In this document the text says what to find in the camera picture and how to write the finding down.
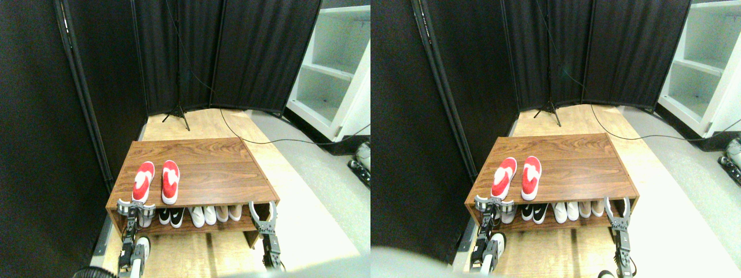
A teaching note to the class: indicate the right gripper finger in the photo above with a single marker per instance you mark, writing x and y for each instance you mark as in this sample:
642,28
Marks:
613,213
259,218
274,223
628,220

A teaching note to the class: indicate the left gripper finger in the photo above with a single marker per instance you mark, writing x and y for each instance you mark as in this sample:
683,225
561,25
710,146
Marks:
506,208
124,208
481,205
147,212

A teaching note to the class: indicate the red shoe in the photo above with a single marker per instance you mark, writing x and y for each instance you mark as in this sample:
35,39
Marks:
503,179
143,182
531,178
170,182

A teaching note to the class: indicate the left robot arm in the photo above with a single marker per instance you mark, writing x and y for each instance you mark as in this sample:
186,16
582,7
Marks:
486,255
130,258

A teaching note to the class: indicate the white shoe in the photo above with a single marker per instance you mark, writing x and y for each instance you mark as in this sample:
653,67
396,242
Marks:
560,213
197,218
147,223
509,219
209,215
572,211

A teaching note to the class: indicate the black shoe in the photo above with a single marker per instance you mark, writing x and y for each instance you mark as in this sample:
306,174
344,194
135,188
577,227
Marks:
164,216
539,214
176,218
526,212

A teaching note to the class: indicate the beige shoe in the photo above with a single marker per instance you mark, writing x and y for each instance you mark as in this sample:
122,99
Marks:
585,209
597,208
235,213
222,214

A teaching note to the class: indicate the grey curtain foot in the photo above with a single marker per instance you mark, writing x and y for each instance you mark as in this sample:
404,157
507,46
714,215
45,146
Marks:
103,240
463,243

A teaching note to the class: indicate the brown shoe rack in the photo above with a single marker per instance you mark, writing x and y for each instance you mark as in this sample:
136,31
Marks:
214,174
579,168

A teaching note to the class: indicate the black stand foot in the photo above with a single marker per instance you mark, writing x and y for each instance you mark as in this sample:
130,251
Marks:
180,110
550,106

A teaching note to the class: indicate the grey machine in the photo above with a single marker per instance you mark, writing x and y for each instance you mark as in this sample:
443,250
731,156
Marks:
734,152
362,155

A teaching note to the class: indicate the black curtain pole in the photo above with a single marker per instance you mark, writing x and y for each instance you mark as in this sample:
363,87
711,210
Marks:
441,92
84,92

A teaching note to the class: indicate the white shelf unit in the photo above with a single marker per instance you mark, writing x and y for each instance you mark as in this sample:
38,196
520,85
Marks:
694,81
324,87

